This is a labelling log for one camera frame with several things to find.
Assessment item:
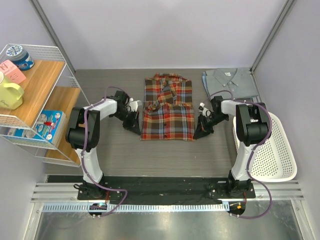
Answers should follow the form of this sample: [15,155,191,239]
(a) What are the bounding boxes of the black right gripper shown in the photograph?
[194,112,229,140]

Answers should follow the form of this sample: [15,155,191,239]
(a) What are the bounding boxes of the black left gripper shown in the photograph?
[111,109,141,135]

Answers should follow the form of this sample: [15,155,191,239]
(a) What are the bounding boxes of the red brown plaid shirt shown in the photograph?
[141,73,196,141]

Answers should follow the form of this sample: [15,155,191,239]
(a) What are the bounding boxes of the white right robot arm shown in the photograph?
[193,96,272,198]

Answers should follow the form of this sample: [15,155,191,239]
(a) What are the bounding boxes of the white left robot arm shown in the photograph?
[65,90,142,200]

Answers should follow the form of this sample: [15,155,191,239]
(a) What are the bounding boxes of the folded light blue shirt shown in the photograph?
[202,72,210,96]

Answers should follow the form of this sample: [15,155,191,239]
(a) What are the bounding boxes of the folded grey button shirt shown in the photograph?
[205,67,259,99]

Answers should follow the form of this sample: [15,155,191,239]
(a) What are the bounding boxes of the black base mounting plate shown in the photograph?
[48,175,256,205]

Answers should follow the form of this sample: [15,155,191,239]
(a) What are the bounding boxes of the white perforated plastic basket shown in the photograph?
[231,112,297,183]

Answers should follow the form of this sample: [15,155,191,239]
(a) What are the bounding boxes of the blue product box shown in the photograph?
[4,109,67,148]

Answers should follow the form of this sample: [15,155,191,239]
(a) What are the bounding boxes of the yellow plastic pitcher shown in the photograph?
[0,72,25,110]

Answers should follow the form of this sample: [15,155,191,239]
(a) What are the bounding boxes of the pink small box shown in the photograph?
[0,60,27,85]

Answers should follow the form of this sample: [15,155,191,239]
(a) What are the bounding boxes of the blue round tin can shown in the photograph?
[5,45,35,71]

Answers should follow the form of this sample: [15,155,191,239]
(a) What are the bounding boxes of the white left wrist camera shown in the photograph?
[126,97,142,112]

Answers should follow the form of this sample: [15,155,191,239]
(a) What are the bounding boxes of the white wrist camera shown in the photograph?
[126,97,142,112]
[198,102,212,117]

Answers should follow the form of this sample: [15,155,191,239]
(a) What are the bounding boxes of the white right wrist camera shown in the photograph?
[198,102,212,117]

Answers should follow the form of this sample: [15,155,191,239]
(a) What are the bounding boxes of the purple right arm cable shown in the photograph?
[201,90,273,220]

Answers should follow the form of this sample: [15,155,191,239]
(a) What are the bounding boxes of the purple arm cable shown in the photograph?
[82,86,129,218]
[201,90,273,220]

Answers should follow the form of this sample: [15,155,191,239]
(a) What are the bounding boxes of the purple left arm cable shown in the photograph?
[82,86,129,218]

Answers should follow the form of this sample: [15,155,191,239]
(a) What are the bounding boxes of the white slotted cable duct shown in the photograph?
[42,202,230,213]

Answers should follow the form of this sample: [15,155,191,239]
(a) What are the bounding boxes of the white wire wooden shelf rack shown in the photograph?
[0,44,90,167]

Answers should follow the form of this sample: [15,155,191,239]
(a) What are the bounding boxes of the aluminium frame rail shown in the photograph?
[31,180,305,203]

